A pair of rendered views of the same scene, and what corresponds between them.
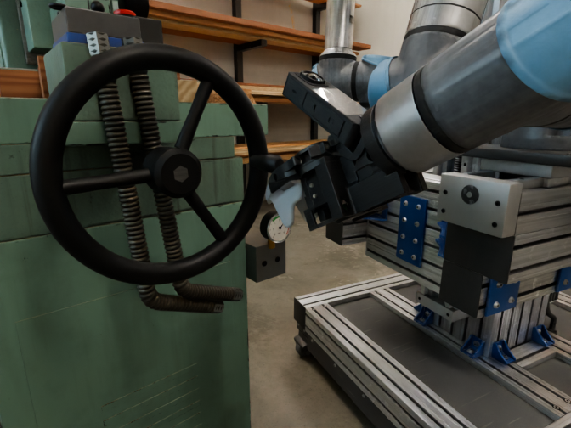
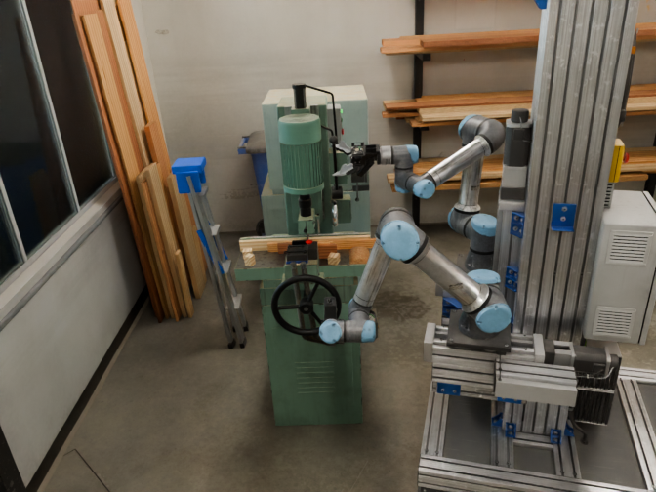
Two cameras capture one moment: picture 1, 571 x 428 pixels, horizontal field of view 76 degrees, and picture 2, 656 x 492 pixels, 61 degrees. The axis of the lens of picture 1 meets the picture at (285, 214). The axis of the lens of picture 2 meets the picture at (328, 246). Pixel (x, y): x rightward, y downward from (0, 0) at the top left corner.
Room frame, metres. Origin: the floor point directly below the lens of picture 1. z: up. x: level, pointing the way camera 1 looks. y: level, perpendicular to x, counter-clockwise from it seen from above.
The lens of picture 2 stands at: (-0.94, -1.25, 2.02)
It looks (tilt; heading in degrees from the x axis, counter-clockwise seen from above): 26 degrees down; 42
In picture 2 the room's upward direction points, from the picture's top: 3 degrees counter-clockwise
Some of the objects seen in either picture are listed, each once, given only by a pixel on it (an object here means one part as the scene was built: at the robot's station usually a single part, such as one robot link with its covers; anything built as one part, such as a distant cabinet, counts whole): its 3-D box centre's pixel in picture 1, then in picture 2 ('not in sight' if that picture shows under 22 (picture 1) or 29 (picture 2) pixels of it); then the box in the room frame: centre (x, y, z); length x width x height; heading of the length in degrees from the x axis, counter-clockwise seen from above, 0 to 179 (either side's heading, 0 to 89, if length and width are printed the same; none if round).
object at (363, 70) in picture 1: (378, 79); (483, 231); (1.16, -0.28, 0.98); 0.13 x 0.12 x 0.14; 64
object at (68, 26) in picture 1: (110, 32); (302, 251); (0.55, 0.24, 0.99); 0.13 x 0.11 x 0.06; 130
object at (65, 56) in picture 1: (112, 87); (302, 266); (0.55, 0.25, 0.92); 0.15 x 0.13 x 0.09; 130
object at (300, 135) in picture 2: not in sight; (302, 154); (0.71, 0.36, 1.35); 0.18 x 0.18 x 0.31
